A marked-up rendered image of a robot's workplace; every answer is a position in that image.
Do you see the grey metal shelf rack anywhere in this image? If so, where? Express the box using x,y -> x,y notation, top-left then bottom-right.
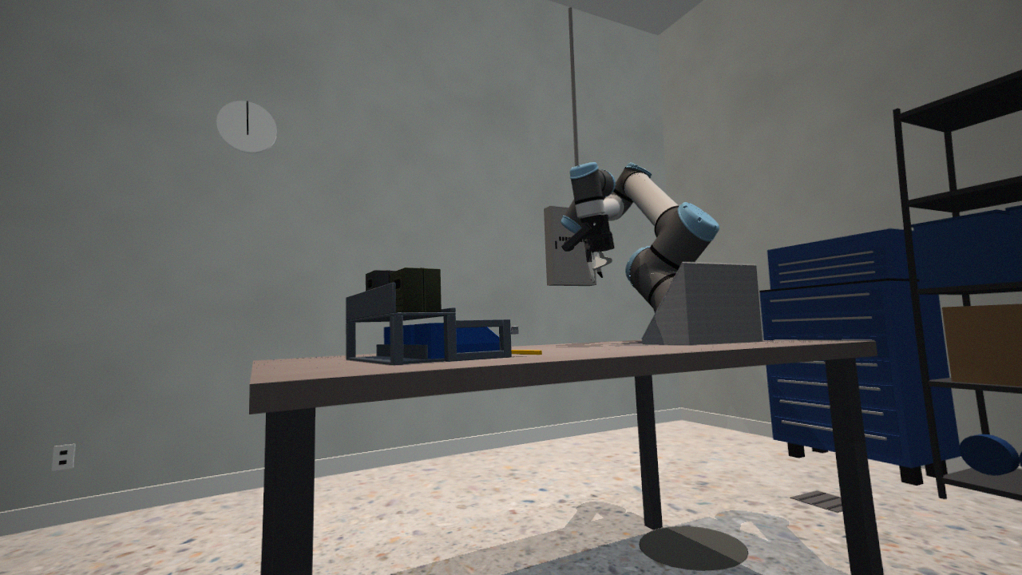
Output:
346,283 -> 519,366

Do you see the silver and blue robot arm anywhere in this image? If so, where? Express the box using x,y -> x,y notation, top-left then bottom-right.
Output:
561,162 -> 719,313

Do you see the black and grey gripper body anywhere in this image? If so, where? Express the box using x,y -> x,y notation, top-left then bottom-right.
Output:
580,215 -> 614,252

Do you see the olive green case with orange latches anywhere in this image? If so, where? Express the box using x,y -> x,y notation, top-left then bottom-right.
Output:
390,268 -> 442,313

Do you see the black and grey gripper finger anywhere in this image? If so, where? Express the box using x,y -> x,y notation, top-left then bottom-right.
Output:
585,241 -> 607,282
596,252 -> 612,278

